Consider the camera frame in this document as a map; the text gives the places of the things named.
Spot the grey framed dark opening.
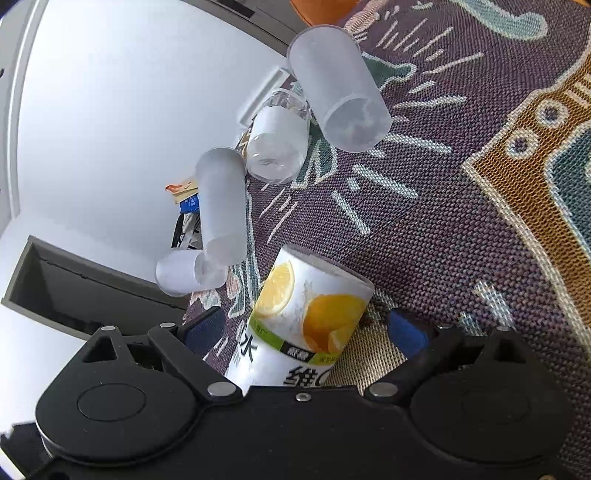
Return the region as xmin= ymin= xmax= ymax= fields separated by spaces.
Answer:
xmin=1 ymin=235 xmax=191 ymax=341

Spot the clear frosted plastic cup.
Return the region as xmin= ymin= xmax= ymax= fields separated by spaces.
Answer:
xmin=244 ymin=107 xmax=309 ymax=184

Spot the lemon drink can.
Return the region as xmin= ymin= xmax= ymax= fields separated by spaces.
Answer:
xmin=225 ymin=244 xmax=375 ymax=387

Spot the woven printed blanket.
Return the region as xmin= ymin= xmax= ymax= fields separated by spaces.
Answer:
xmin=182 ymin=0 xmax=591 ymax=468

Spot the orange round object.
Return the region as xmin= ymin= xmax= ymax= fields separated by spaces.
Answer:
xmin=289 ymin=0 xmax=362 ymax=28

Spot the small frosted plastic cup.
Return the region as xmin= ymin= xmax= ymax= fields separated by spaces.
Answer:
xmin=155 ymin=250 xmax=206 ymax=297

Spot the large frosted plastic cup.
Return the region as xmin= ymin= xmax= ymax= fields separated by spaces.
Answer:
xmin=287 ymin=24 xmax=393 ymax=153

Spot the orange snack packet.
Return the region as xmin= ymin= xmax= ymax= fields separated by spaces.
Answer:
xmin=165 ymin=179 xmax=200 ymax=205

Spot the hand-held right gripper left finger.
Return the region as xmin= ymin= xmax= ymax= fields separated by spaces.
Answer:
xmin=78 ymin=306 xmax=243 ymax=403

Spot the tall frosted plastic cup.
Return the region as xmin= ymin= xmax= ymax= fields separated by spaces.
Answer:
xmin=195 ymin=147 xmax=249 ymax=285

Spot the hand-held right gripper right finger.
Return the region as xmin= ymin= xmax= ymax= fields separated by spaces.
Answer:
xmin=364 ymin=309 xmax=542 ymax=408

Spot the clear glass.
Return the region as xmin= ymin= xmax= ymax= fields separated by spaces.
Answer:
xmin=265 ymin=89 xmax=315 ymax=121

